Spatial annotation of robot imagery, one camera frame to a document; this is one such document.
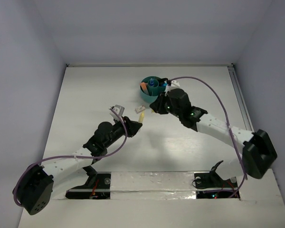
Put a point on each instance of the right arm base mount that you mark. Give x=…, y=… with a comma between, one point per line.
x=210, y=185

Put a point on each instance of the white eraser in sleeve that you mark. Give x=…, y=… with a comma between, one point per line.
x=140, y=109

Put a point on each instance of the yellow highlighter body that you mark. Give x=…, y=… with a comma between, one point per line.
x=141, y=117

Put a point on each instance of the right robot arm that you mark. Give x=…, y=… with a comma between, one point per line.
x=255, y=148

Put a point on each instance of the clear orange-tipped highlighter body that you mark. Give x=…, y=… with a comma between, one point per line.
x=145, y=90

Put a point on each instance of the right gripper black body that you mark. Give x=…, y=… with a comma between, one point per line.
x=163, y=106

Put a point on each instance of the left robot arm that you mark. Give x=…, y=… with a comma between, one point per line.
x=34, y=188

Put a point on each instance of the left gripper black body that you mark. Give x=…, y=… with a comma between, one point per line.
x=128, y=126

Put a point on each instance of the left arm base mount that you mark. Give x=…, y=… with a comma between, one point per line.
x=97, y=186

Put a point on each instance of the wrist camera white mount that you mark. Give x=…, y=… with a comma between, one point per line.
x=170, y=85
x=116, y=112

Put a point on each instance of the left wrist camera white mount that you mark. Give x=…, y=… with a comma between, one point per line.
x=116, y=112

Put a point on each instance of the teal round compartment organizer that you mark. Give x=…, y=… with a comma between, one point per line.
x=154, y=91

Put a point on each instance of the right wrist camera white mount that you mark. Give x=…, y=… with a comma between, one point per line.
x=170, y=85

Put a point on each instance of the metal rail table edge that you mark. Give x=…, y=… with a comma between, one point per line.
x=240, y=100

